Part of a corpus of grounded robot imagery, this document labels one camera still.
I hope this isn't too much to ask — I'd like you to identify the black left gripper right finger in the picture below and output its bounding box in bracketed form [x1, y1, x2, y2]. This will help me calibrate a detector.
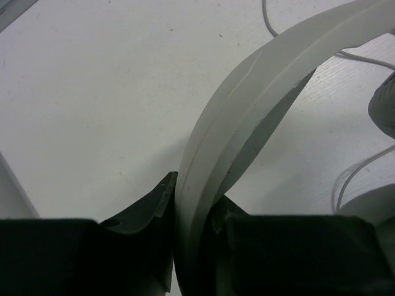
[197, 197, 394, 295]

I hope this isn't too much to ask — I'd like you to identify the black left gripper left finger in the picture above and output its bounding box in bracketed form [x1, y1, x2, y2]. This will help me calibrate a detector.
[1, 172, 177, 295]

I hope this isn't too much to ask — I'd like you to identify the grey headphone cable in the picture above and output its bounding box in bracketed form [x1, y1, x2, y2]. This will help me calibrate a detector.
[261, 0, 395, 216]

